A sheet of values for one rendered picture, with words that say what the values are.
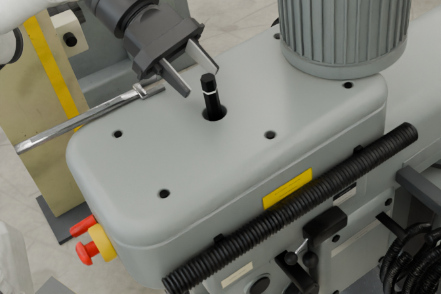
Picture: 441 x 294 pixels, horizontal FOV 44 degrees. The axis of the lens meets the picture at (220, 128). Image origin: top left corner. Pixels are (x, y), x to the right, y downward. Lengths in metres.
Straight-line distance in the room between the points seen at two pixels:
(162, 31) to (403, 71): 0.48
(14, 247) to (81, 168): 0.38
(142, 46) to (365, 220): 0.55
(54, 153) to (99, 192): 2.25
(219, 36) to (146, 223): 3.61
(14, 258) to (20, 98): 1.68
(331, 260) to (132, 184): 0.48
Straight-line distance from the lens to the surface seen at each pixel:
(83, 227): 0.97
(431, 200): 1.03
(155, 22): 0.80
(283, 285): 1.09
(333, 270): 1.13
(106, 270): 3.02
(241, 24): 4.36
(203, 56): 0.80
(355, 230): 1.07
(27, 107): 2.80
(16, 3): 0.93
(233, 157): 0.75
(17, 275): 1.15
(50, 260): 3.19
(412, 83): 1.05
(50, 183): 3.12
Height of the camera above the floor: 2.44
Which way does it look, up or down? 44 degrees down
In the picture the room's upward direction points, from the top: 12 degrees counter-clockwise
